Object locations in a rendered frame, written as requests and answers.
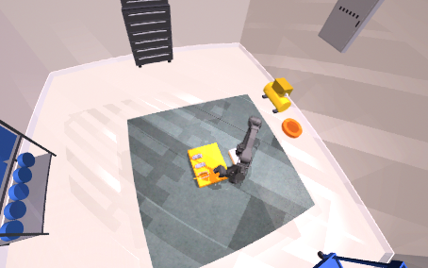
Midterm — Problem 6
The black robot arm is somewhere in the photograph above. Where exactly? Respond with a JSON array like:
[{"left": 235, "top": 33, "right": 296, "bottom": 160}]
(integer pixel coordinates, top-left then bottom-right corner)
[{"left": 228, "top": 115, "right": 262, "bottom": 184}]

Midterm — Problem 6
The orange flat deck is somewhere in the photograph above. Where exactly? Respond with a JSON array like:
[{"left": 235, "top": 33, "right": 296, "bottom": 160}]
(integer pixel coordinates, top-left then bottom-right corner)
[{"left": 188, "top": 143, "right": 228, "bottom": 188}]

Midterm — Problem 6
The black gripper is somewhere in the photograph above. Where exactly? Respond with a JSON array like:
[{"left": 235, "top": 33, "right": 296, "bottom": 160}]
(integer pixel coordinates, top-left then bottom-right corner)
[{"left": 218, "top": 164, "right": 237, "bottom": 178}]

